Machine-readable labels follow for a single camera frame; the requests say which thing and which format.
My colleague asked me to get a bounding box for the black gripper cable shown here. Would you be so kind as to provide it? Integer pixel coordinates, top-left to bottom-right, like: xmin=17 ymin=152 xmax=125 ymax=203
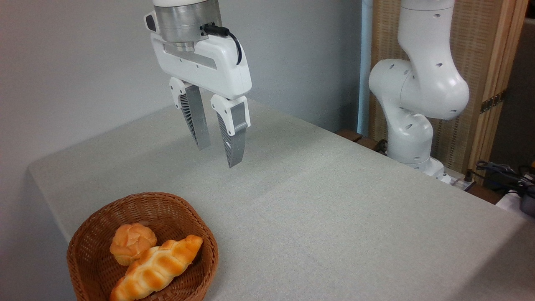
xmin=203 ymin=23 xmax=243 ymax=66

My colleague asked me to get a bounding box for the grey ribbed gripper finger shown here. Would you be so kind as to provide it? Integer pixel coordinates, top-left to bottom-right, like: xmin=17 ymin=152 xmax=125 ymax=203
xmin=210 ymin=94 xmax=251 ymax=168
xmin=169 ymin=77 xmax=211 ymax=151

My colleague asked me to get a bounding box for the brown wicker basket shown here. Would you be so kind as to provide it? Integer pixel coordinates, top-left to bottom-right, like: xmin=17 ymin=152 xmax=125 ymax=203
xmin=67 ymin=192 xmax=219 ymax=301

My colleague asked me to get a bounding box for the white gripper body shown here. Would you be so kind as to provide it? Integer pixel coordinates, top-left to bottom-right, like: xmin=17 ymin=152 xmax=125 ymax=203
xmin=145 ymin=12 xmax=252 ymax=100

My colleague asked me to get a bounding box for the long braided bread loaf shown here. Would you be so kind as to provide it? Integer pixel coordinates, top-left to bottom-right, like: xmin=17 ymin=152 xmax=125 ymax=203
xmin=110 ymin=235 xmax=204 ymax=301

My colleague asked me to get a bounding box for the round knotted bread roll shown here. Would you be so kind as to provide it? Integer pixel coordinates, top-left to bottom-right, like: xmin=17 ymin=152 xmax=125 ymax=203
xmin=110 ymin=223 xmax=158 ymax=266

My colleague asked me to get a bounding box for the metal screen hinge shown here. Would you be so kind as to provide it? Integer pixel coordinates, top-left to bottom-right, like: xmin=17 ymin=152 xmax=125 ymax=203
xmin=480 ymin=90 xmax=507 ymax=114

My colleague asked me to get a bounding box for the bundle of dark cables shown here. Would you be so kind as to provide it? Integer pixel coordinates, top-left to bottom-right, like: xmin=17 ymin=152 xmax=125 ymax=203
xmin=468 ymin=161 xmax=535 ymax=197

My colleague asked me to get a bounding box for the pale blue vertical pipe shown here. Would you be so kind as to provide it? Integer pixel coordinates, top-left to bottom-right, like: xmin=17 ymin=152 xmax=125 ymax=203
xmin=357 ymin=0 xmax=373 ymax=136

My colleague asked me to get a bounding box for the grey tablecloth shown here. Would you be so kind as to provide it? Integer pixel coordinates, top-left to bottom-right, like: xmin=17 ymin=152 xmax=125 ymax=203
xmin=27 ymin=86 xmax=535 ymax=301

